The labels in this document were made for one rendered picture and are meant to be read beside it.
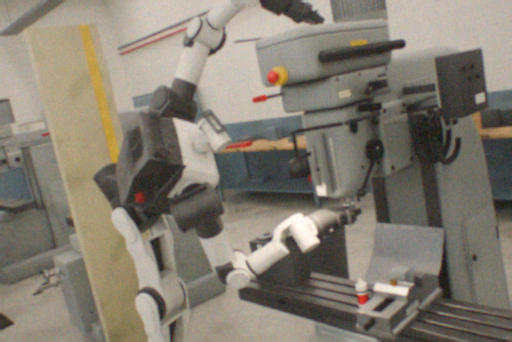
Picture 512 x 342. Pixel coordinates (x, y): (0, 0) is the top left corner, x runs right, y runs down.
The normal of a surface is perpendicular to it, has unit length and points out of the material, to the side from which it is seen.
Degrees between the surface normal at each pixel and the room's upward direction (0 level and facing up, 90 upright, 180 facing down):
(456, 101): 90
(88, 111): 90
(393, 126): 90
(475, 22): 90
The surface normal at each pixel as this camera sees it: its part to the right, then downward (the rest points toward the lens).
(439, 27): -0.72, 0.26
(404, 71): 0.67, 0.00
